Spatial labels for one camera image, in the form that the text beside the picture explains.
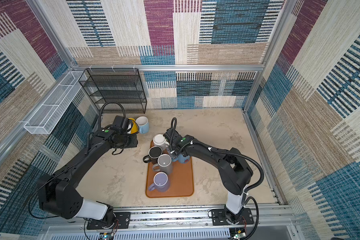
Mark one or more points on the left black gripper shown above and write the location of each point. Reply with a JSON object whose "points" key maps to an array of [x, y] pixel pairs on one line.
{"points": [[134, 143]]}

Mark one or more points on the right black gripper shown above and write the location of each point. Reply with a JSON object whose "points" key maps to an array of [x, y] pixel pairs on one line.
{"points": [[171, 151]]}

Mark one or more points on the yellow mug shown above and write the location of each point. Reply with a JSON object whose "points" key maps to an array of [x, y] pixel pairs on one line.
{"points": [[133, 127]]}

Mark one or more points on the teal blue mug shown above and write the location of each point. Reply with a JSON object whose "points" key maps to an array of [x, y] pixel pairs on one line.
{"points": [[180, 158]]}

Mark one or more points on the white mug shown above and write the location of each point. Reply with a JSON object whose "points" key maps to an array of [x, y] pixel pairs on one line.
{"points": [[160, 141]]}

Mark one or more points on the black mug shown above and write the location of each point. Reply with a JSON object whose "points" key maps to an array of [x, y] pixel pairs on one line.
{"points": [[154, 153]]}

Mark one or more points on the light blue mug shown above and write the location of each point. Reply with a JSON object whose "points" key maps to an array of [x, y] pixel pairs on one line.
{"points": [[143, 124]]}

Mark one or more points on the brown plastic tray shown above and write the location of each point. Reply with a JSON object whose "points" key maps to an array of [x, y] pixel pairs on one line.
{"points": [[181, 179]]}

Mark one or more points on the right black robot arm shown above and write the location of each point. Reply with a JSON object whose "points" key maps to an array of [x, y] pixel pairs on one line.
{"points": [[239, 173]]}

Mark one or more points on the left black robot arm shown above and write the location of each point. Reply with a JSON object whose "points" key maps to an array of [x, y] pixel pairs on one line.
{"points": [[57, 194]]}

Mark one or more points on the grey mug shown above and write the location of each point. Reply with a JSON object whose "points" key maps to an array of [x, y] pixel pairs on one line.
{"points": [[164, 164]]}

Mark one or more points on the purple mug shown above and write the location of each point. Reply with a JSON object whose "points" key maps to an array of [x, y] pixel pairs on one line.
{"points": [[160, 183]]}

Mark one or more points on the black wire shelf rack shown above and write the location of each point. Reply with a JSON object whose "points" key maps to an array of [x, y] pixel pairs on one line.
{"points": [[109, 86]]}

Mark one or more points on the white wire mesh basket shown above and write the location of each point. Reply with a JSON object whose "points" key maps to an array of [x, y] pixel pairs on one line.
{"points": [[46, 117]]}

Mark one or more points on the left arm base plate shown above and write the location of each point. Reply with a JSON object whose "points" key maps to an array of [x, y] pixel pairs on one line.
{"points": [[121, 220]]}

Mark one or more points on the aluminium mounting rail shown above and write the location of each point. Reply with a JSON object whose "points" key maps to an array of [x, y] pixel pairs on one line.
{"points": [[276, 222]]}

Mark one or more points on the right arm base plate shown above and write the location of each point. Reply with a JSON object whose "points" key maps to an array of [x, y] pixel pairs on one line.
{"points": [[222, 217]]}

